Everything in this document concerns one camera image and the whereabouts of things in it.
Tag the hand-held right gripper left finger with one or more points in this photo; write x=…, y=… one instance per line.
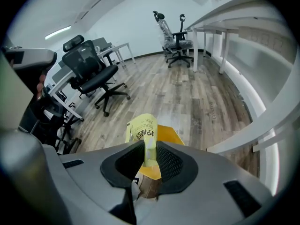
x=93, y=172

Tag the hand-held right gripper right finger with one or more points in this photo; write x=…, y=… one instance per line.
x=211, y=184

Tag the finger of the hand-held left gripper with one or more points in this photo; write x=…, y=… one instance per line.
x=35, y=57

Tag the yellow bin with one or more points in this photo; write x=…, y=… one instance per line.
x=168, y=135

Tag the yellow packet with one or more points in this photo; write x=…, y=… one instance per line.
x=143, y=130

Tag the person's left hand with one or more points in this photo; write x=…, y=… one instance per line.
x=41, y=88

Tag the long ceiling light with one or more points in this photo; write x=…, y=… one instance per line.
x=58, y=32

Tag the person's light grey trousers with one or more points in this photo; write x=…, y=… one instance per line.
x=11, y=97

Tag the black mesh office chair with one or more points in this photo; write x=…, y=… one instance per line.
x=93, y=67

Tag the dark grey desk divider panel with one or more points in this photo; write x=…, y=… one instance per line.
x=102, y=43

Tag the small white office desk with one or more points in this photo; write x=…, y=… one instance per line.
x=122, y=46

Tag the white desk leg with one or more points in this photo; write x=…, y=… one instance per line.
x=223, y=55
x=195, y=53

